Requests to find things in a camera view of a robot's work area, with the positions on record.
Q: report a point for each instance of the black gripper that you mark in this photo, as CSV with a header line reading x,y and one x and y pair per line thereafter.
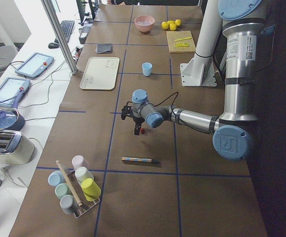
x,y
138,120

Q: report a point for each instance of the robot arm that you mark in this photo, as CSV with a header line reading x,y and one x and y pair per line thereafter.
x,y
234,132

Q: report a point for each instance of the light blue plastic cup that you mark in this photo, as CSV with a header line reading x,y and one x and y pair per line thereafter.
x,y
147,69

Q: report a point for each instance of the pink cup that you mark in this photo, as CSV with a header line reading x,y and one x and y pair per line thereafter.
x,y
79,161

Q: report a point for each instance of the white cup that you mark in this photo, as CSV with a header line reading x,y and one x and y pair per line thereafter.
x,y
83,173

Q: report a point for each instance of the yellow green cup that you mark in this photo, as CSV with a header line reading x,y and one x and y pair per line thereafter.
x,y
90,189

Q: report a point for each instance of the mint green cup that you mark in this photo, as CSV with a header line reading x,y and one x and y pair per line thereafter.
x,y
62,190

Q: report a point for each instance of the light blue rack cup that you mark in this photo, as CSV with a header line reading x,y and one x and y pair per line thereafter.
x,y
56,178

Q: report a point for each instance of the grey cup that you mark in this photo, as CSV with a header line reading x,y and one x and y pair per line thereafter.
x,y
68,204

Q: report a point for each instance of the pink bowl of ice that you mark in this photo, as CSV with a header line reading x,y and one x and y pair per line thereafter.
x,y
144,23

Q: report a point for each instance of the steel muddler black tip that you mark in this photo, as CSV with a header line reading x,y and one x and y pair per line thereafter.
x,y
139,160

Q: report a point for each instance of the cream bear serving tray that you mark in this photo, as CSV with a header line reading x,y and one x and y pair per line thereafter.
x,y
100,73

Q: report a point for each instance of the grey folded cloth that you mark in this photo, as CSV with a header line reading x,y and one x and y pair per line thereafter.
x,y
103,48

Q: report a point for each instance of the wooden stick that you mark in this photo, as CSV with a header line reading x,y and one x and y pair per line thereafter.
x,y
60,166

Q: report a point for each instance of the bamboo cutting board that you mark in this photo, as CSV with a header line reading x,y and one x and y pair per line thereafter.
x,y
173,35

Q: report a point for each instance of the yellow plastic knife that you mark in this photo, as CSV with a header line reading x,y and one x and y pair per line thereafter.
x,y
186,38

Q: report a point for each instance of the black computer mouse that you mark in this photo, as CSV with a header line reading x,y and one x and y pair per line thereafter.
x,y
53,45

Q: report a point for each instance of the teach pendant tablet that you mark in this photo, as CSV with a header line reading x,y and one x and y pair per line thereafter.
x,y
10,88
35,65

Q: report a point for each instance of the black keyboard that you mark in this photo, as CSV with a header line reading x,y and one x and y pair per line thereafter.
x,y
67,27

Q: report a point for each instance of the blue saucepan with lid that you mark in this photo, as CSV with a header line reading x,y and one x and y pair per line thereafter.
x,y
10,118

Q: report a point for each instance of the cream toaster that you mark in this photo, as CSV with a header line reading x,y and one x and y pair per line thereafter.
x,y
15,148

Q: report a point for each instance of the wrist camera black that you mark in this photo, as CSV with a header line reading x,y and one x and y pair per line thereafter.
x,y
126,111

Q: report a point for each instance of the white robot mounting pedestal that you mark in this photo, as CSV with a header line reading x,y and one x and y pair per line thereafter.
x,y
200,69

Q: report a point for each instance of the white wire cup rack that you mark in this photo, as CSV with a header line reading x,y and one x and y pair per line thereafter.
x,y
85,204

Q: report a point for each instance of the aluminium frame post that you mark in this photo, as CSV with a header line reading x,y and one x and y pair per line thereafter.
x,y
51,14

